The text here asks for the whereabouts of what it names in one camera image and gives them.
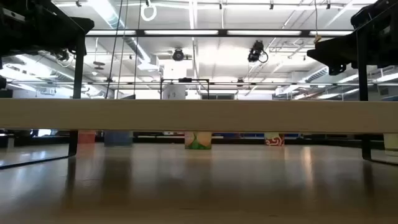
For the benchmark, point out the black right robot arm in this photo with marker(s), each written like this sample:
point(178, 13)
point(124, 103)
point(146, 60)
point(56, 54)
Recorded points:
point(379, 12)

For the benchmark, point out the round black ceiling device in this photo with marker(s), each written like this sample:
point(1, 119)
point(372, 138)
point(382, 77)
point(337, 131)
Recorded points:
point(178, 54)

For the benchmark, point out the thin black horizontal rail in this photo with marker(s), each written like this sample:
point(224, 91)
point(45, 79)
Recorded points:
point(280, 83)

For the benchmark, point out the red label food can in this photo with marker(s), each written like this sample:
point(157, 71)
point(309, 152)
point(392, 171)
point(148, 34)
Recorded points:
point(86, 137)

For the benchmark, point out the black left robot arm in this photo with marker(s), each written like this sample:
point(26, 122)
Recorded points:
point(2, 82)

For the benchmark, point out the green label food can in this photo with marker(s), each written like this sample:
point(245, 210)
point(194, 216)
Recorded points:
point(198, 141)

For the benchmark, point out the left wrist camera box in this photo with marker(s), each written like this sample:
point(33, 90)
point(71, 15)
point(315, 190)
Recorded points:
point(12, 14)

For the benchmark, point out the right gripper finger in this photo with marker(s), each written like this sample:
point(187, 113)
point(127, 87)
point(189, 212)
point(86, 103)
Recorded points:
point(339, 49)
point(337, 67)

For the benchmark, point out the spaghetti sauce can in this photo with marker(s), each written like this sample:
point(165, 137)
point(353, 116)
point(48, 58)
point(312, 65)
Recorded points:
point(274, 140)

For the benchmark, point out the black overhead light bar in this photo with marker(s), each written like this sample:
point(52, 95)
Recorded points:
point(140, 32)

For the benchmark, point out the black ceiling camera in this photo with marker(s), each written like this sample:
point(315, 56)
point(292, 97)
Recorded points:
point(256, 51)

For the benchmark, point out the silver ventilation duct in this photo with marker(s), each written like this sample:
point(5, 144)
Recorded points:
point(133, 46)

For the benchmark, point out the tall blue label can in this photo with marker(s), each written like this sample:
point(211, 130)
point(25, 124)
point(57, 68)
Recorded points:
point(118, 139)

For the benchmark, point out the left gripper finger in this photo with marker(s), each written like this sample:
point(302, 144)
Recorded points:
point(68, 31)

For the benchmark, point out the black aluminium rig frame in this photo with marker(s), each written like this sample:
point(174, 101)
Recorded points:
point(236, 140)

